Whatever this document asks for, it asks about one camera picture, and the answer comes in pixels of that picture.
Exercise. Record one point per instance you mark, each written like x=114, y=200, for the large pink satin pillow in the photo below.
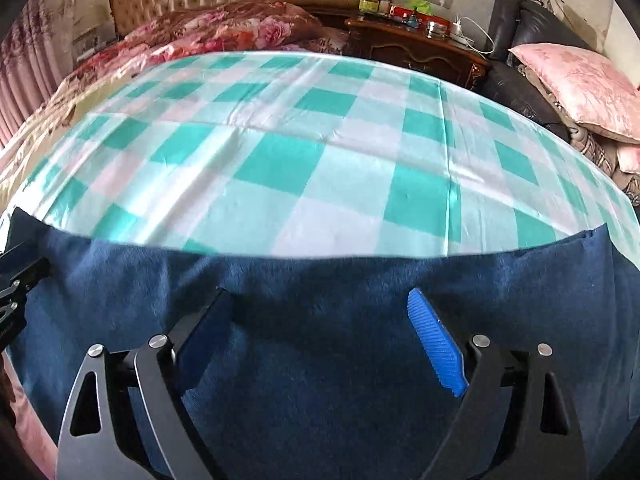
x=575, y=85

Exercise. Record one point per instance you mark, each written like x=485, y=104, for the pink pleated curtain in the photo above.
x=25, y=60

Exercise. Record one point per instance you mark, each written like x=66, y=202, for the dark wooden nightstand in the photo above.
x=415, y=52

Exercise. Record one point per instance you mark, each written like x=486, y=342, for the black leather armchair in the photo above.
x=520, y=92

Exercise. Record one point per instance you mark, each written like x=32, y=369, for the red floral blanket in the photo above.
x=225, y=30

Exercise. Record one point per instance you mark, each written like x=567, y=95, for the small pink satin pillow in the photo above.
x=630, y=157

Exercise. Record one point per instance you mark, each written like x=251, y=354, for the beige pink satin quilt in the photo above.
x=30, y=130

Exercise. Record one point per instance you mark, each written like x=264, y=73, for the green plastic bag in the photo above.
x=419, y=6

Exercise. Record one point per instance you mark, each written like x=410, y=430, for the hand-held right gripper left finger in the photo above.
x=202, y=340

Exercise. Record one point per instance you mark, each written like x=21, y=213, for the teal checked bed sheet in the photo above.
x=300, y=160

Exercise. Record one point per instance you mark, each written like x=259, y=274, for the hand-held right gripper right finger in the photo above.
x=435, y=340

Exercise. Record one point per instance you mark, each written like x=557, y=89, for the yellow-lid jar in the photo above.
x=368, y=3

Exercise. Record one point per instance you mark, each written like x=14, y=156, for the glass jar with metal lid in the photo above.
x=436, y=29

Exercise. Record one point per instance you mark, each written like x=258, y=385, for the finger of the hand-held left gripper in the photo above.
x=9, y=327
x=25, y=267

